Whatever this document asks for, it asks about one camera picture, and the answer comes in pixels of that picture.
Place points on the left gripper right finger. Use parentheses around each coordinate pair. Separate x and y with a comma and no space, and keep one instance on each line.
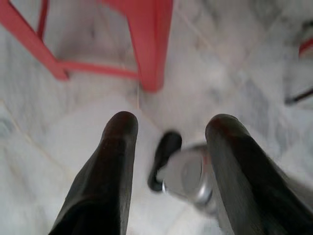
(242,176)

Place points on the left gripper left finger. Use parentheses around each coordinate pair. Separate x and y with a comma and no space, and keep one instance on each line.
(107,176)

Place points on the red plastic stool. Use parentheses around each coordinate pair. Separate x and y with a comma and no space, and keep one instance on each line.
(146,36)

